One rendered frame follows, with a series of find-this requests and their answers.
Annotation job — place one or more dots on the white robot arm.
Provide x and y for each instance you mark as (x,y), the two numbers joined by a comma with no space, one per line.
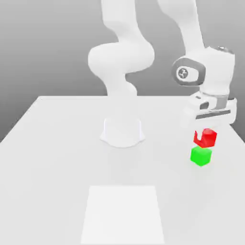
(120,57)

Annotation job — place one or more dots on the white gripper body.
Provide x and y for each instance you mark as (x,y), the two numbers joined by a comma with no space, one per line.
(214,119)

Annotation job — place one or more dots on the small red cube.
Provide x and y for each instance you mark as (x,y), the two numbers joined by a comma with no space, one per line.
(209,138)

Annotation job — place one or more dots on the small green cube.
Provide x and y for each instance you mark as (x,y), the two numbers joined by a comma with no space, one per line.
(201,156)

